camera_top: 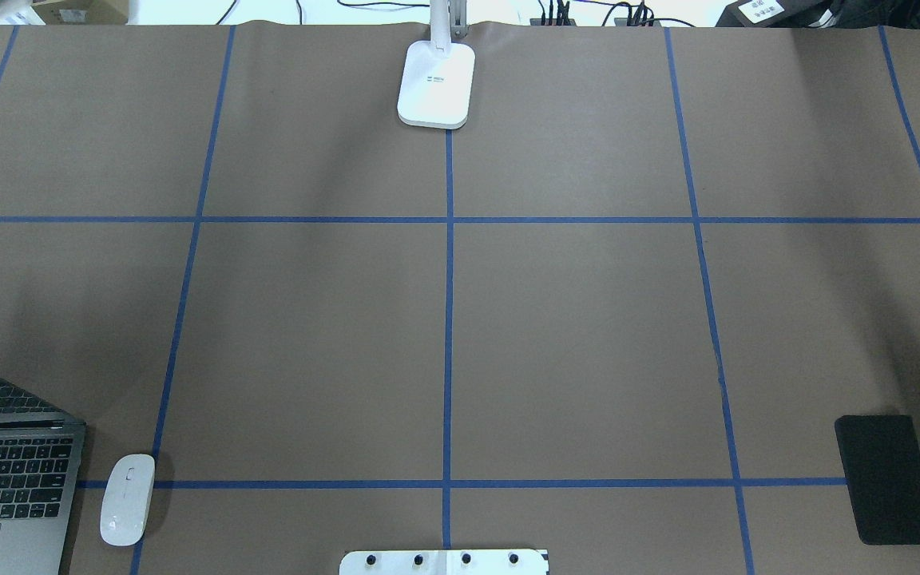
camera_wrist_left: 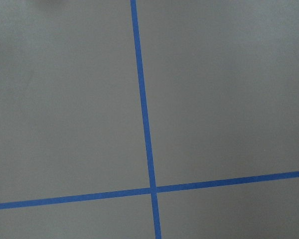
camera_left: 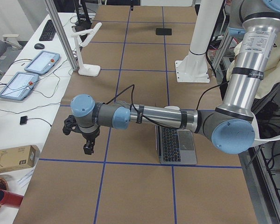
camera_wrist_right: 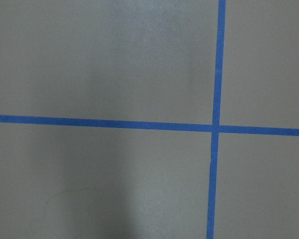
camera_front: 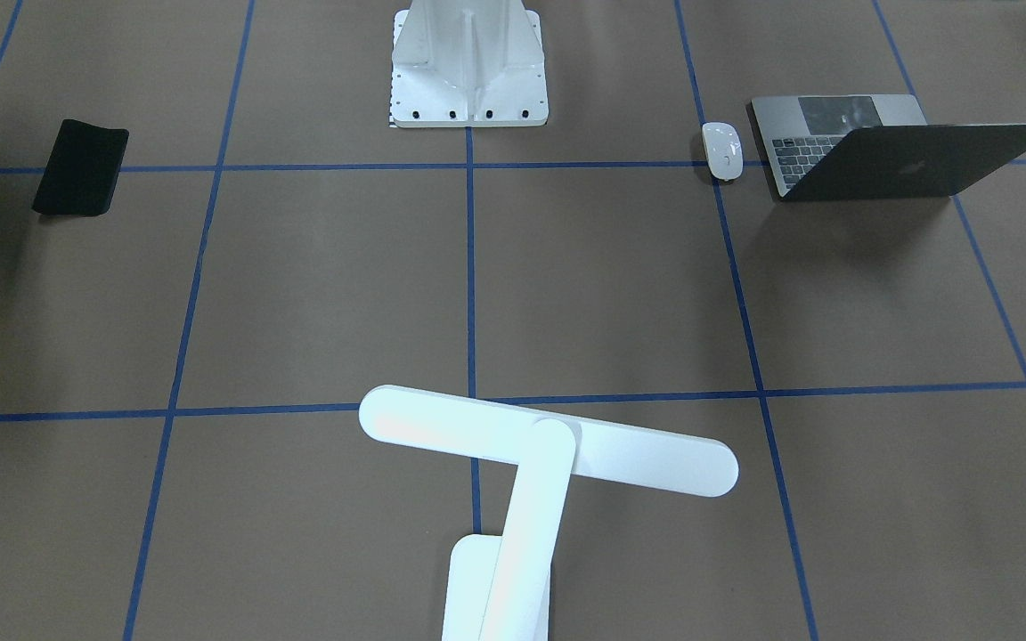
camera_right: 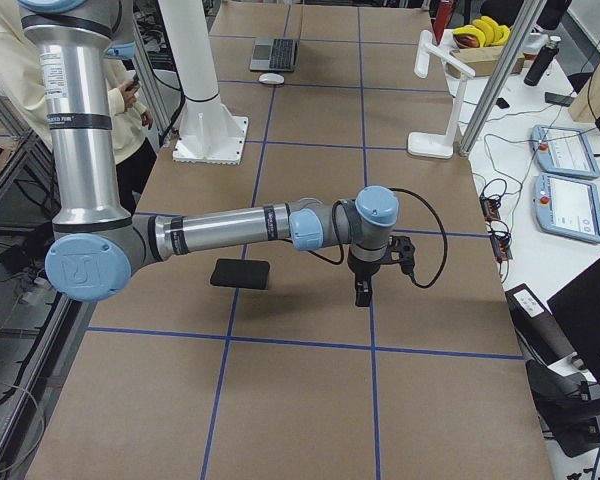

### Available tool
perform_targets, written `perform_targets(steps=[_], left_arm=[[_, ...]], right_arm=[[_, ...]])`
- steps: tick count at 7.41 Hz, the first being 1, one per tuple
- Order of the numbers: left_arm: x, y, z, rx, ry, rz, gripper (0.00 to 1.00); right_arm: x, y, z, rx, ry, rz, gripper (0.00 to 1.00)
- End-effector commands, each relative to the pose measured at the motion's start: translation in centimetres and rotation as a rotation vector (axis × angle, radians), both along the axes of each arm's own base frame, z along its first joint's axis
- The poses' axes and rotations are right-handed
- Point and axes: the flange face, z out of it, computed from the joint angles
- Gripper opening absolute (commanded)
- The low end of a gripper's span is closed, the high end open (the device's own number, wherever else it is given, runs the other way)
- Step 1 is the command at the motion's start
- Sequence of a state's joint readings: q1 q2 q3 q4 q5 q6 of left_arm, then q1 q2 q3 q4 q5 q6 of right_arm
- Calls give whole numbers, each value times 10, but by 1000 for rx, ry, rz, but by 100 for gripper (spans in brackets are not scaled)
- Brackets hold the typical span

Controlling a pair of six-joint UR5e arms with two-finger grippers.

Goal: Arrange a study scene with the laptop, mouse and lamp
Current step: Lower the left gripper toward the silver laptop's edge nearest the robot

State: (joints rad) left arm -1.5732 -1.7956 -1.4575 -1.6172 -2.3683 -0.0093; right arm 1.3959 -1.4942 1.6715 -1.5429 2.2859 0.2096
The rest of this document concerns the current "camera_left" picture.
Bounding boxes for black keyboard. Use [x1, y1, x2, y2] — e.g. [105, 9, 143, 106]
[39, 20, 56, 42]

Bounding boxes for white desk lamp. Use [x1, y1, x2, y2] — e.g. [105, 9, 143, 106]
[71, 22, 102, 77]

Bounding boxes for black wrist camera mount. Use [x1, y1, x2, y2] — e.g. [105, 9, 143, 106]
[63, 115, 78, 135]

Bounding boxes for aluminium frame post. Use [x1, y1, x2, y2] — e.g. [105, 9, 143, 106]
[44, 0, 78, 71]

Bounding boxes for blue teach pendant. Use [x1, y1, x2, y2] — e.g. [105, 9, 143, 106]
[0, 72, 39, 101]
[24, 50, 60, 75]

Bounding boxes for brown cardboard box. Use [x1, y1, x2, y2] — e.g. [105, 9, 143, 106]
[0, 145, 39, 173]

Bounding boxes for small black square device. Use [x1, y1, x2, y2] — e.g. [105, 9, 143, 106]
[20, 116, 28, 125]

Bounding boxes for black mouse pad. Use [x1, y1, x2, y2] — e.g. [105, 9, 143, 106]
[155, 28, 172, 36]

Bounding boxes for black computer mouse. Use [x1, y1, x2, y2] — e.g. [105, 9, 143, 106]
[34, 43, 45, 49]

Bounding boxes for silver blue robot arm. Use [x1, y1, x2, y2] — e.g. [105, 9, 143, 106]
[63, 0, 280, 154]

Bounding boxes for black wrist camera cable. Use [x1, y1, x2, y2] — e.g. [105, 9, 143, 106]
[106, 84, 229, 128]

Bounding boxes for person in cream sweater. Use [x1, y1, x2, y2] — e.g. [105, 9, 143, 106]
[225, 39, 280, 103]

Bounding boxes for lower blue teach pendant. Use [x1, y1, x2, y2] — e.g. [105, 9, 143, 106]
[0, 72, 39, 101]

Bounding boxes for grey laptop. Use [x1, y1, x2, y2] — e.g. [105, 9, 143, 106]
[155, 126, 197, 165]

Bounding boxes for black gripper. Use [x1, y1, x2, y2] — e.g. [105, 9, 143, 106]
[81, 129, 100, 154]

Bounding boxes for red cylinder can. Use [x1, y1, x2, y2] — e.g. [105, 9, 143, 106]
[0, 189, 24, 208]

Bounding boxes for upper blue teach pendant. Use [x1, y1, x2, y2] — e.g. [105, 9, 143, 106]
[24, 50, 60, 75]

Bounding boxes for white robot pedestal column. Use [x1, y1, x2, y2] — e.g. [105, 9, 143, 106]
[175, 0, 225, 83]

